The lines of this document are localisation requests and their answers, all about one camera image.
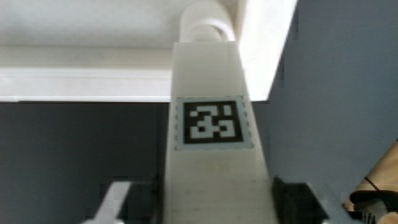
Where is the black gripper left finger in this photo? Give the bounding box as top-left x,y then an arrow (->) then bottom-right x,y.
81,181 -> 155,224

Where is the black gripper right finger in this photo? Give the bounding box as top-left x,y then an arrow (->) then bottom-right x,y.
271,177 -> 328,224

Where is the white desk leg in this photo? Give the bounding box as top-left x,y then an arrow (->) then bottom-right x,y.
163,42 -> 276,224

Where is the white desk tabletop panel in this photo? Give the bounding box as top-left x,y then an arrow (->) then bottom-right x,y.
0,0 -> 298,102

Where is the black cable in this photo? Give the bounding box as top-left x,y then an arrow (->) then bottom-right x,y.
346,176 -> 398,224

